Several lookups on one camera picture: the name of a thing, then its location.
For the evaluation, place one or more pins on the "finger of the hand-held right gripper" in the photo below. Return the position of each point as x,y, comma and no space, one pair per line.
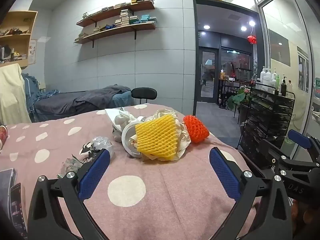
298,138
287,161

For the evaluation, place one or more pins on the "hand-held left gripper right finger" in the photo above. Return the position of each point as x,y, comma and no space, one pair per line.
223,172

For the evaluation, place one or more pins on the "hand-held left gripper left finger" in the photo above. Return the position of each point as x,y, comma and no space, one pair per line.
95,172

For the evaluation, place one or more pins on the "white and purple paper cup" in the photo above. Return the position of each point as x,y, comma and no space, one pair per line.
126,135

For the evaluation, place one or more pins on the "person's right hand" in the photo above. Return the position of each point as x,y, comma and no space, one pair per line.
303,215

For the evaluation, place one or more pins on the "crumpled clear green wrapper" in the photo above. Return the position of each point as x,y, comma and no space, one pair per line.
70,164

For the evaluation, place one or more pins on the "clear plastic wrapper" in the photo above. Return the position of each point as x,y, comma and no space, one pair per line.
101,142

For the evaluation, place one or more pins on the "orange foam fruit net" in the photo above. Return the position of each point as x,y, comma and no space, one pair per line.
196,130

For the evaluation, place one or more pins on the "crumpled beige paper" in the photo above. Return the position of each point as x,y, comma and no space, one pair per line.
183,137

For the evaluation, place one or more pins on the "group of toiletry bottles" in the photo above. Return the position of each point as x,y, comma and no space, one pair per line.
267,78

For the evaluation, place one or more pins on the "yellow foam fruit net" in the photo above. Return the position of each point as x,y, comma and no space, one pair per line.
155,137

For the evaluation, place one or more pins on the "green potted plant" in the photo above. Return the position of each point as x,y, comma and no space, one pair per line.
237,97

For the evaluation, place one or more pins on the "grey blanket on bed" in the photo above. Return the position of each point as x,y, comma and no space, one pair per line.
75,101

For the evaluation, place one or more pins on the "blue pillow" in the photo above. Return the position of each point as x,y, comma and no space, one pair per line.
122,98

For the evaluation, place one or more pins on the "black metal table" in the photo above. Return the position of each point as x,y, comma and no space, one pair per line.
225,90

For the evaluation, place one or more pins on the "black smartphone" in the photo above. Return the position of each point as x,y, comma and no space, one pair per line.
18,205

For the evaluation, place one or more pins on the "black chair back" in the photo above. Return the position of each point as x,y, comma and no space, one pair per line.
143,93

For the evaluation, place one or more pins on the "glass door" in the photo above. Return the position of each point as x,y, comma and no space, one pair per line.
207,75

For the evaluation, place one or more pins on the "blue clothes pile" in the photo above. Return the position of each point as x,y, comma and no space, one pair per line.
32,90

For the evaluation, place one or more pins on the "red lantern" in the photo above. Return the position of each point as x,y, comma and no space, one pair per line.
252,40

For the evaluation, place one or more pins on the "cream cloth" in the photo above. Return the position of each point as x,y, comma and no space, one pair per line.
12,95

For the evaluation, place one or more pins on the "wooden cabinet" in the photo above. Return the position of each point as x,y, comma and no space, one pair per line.
20,37

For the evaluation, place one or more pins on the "row of stacked books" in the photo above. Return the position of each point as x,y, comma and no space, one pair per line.
125,4

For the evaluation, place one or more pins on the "black door frame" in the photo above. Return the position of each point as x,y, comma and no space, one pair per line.
195,55

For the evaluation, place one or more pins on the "wall notice paper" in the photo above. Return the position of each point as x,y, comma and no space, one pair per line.
32,51

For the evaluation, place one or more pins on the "wall shelves with books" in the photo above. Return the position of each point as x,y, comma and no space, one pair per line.
125,17

